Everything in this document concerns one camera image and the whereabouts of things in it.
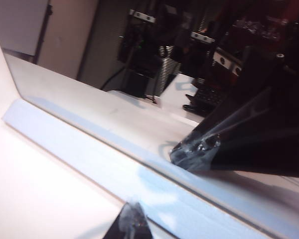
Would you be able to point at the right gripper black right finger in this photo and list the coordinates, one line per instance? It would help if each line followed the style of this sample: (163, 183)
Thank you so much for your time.
(142, 229)

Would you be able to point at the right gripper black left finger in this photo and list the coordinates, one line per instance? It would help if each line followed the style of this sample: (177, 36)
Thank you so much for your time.
(123, 227)

